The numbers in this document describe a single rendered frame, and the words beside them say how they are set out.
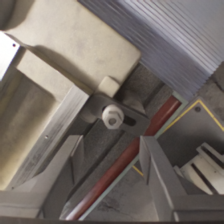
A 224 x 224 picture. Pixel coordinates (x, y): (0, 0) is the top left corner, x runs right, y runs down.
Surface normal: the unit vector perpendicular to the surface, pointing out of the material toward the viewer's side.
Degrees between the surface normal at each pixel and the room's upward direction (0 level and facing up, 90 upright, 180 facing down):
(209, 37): 62
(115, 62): 0
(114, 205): 0
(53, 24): 0
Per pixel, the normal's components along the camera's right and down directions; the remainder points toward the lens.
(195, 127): -0.02, 0.25
